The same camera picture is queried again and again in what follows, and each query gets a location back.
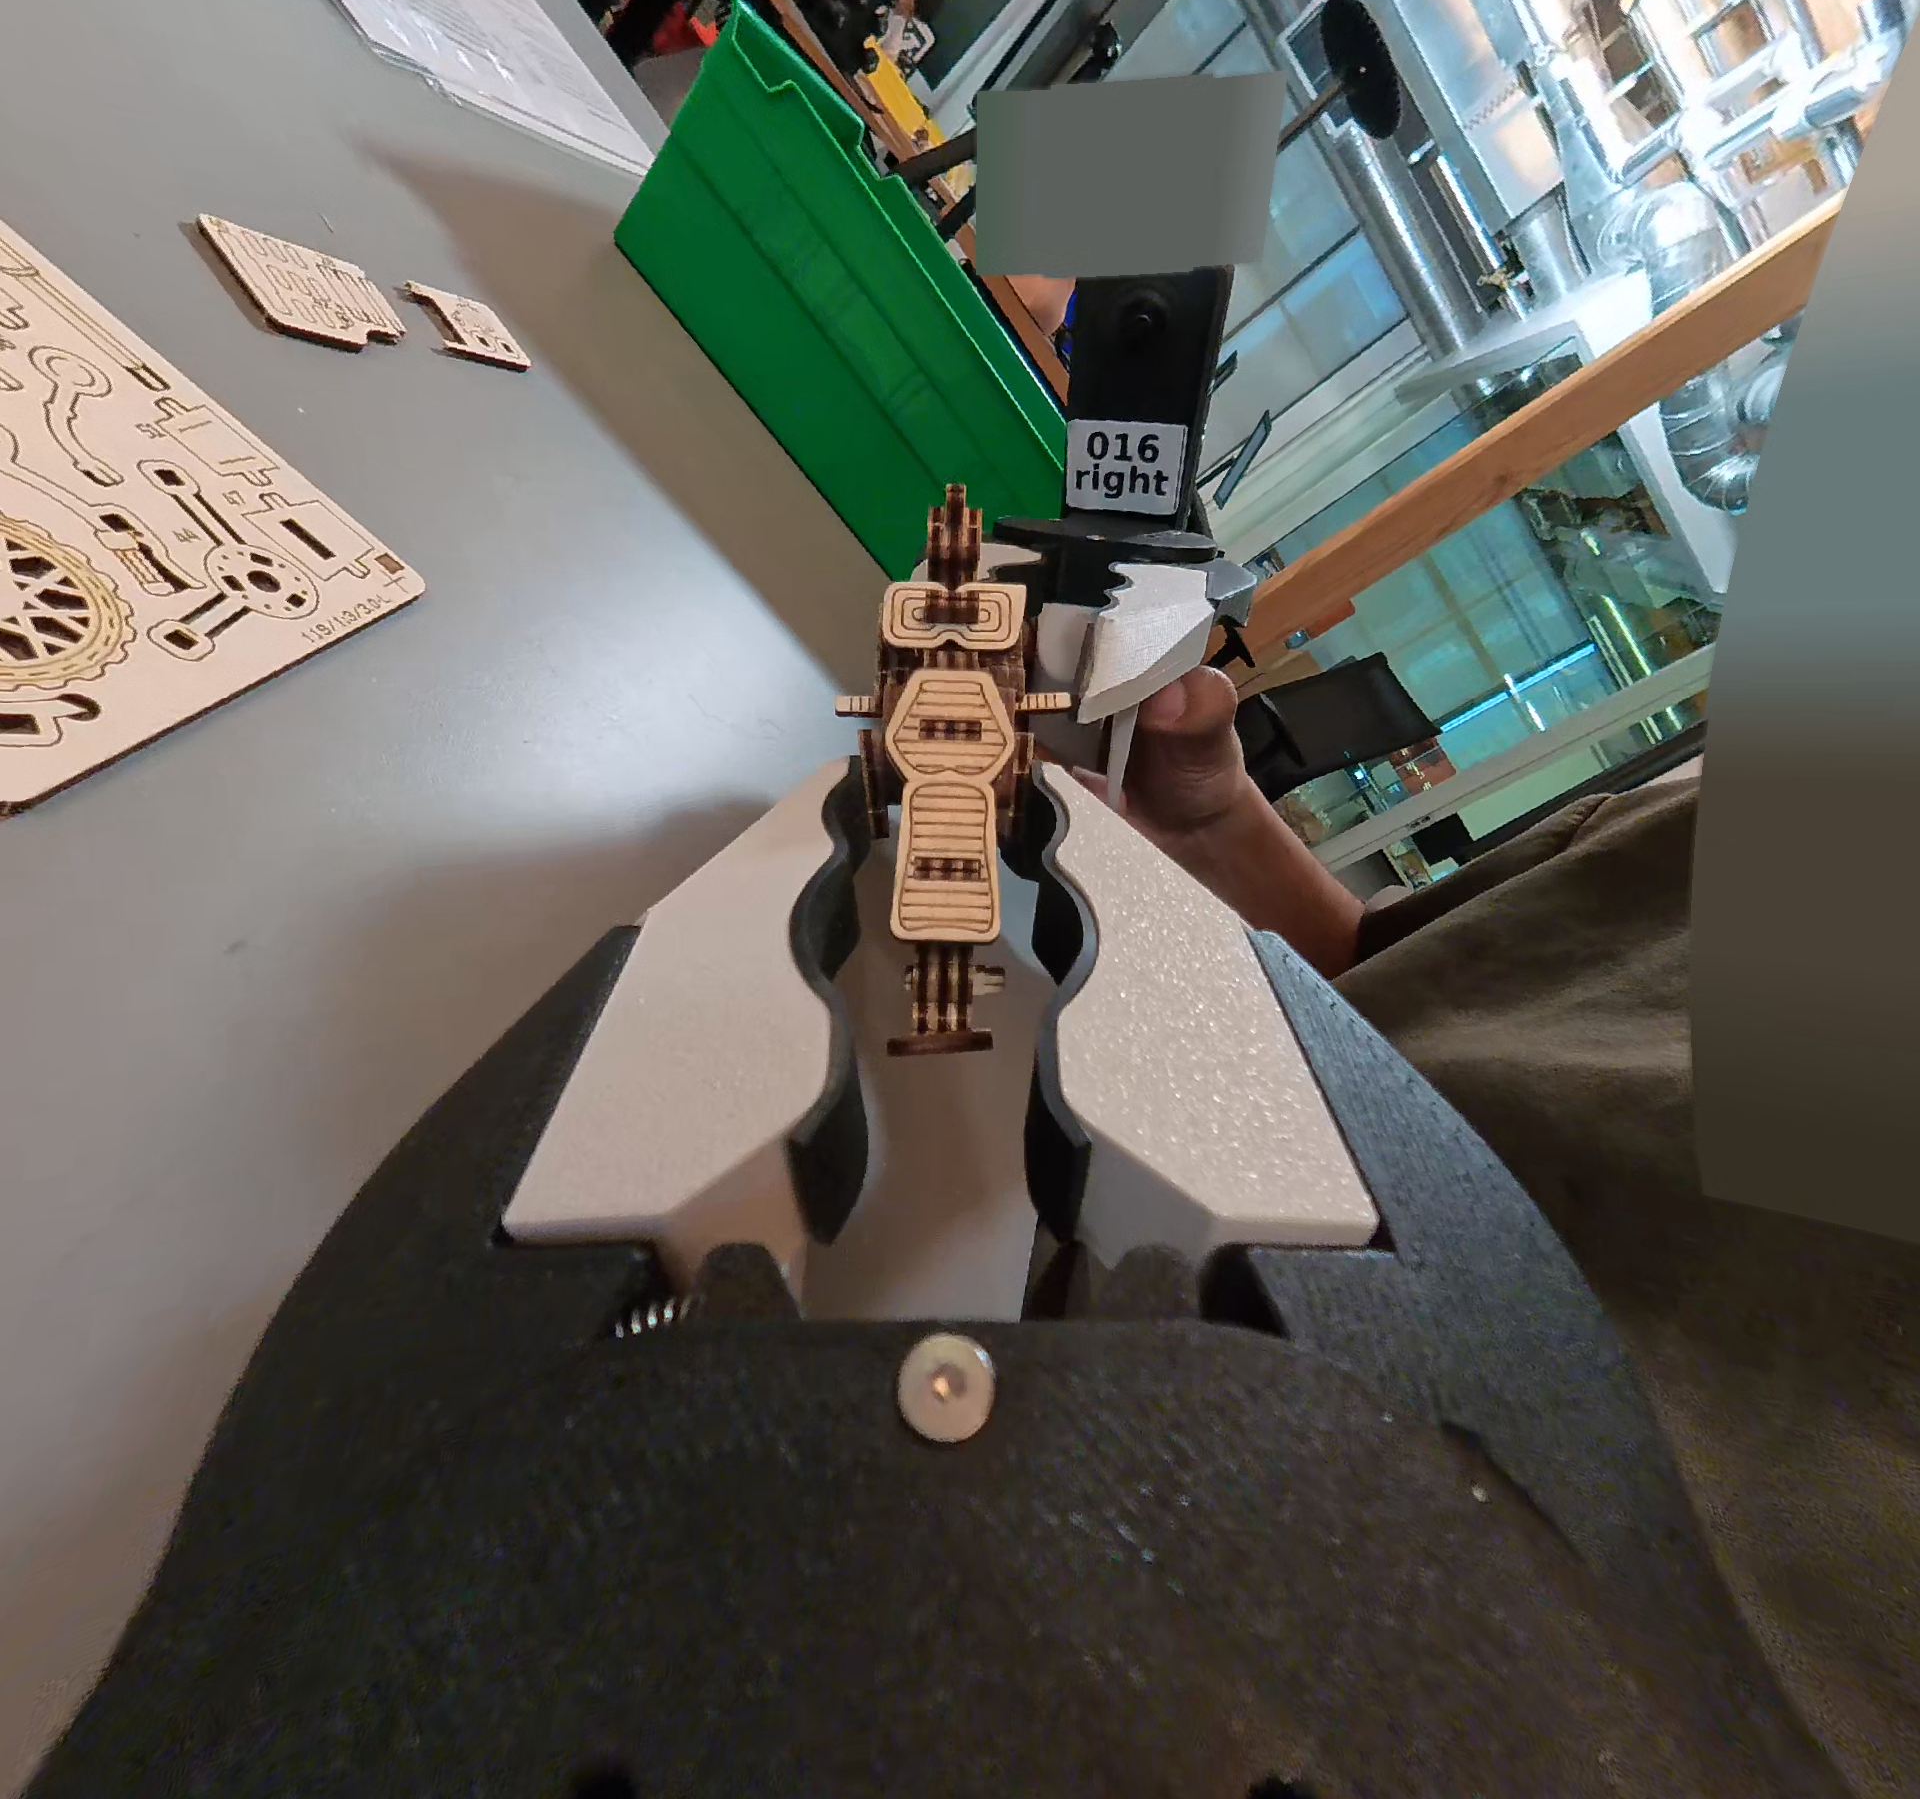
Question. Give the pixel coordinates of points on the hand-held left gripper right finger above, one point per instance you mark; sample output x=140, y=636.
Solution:
x=1204, y=1079

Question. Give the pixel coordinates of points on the wooden puzzle sheet notched corner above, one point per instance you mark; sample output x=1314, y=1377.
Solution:
x=353, y=615

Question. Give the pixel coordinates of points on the tiny wooden puzzle piece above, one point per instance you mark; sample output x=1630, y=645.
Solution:
x=467, y=332

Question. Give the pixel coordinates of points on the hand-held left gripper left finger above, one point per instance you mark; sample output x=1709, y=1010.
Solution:
x=677, y=1063

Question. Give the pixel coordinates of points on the person's right hand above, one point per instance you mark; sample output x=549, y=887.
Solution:
x=1194, y=746

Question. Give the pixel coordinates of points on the grey desk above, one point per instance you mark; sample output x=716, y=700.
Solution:
x=451, y=930

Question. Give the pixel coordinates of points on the small wooden puzzle piece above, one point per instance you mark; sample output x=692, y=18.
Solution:
x=300, y=281

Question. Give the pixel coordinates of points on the wooden handrail beam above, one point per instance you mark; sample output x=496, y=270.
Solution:
x=1499, y=450

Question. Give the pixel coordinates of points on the silver ventilation duct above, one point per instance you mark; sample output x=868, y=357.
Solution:
x=1402, y=225

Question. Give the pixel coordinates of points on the black disc on rod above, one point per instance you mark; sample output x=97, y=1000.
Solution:
x=1356, y=61

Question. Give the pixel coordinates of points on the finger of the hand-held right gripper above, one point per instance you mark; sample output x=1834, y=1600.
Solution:
x=1149, y=650
x=1063, y=641

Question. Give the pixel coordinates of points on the person's right forearm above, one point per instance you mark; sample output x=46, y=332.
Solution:
x=1314, y=909

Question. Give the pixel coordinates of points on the person's olive clothing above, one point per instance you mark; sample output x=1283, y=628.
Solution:
x=1531, y=1079

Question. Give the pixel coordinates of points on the green plastic bin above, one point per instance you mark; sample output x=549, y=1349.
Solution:
x=810, y=311

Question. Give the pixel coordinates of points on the wooden puzzle model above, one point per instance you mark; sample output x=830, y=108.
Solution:
x=935, y=745

